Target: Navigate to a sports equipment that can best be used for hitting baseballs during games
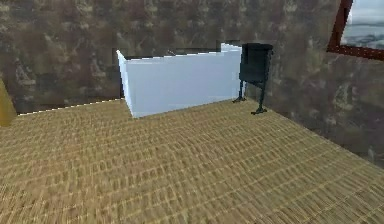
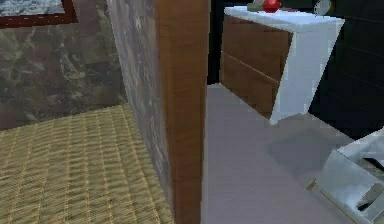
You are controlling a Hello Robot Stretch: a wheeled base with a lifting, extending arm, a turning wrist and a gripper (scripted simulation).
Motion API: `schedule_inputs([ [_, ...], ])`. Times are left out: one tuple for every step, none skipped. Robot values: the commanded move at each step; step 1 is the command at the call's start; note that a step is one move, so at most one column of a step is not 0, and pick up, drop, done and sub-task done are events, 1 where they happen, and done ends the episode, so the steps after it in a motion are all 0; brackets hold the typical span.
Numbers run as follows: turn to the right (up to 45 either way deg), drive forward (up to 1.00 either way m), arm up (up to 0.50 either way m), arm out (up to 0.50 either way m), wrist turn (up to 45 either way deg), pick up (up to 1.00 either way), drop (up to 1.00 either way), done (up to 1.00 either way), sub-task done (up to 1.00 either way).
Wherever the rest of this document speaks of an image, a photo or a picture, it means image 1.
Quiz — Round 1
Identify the brown framed window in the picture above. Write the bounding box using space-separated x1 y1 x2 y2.
326 0 384 62

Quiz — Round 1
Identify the white box-shaped cabinet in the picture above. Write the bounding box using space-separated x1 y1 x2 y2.
116 42 244 119

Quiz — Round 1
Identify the yellow wooden furniture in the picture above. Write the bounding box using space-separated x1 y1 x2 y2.
0 79 18 128

